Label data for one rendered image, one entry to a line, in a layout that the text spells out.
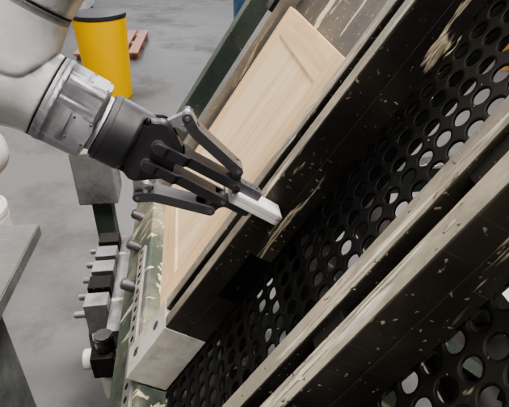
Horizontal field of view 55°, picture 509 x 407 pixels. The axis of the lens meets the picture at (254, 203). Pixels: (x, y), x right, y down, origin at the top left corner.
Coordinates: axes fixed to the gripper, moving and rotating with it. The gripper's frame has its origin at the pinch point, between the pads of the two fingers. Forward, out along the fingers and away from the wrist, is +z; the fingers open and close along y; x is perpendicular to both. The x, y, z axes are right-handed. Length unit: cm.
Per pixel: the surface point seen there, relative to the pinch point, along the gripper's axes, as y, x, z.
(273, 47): 10, 56, 6
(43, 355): -144, 92, 8
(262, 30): 11, 65, 4
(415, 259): 13.1, -24.9, 1.5
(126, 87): -132, 389, 5
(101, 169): -50, 83, -10
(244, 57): 3, 65, 4
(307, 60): 14.2, 32.8, 6.3
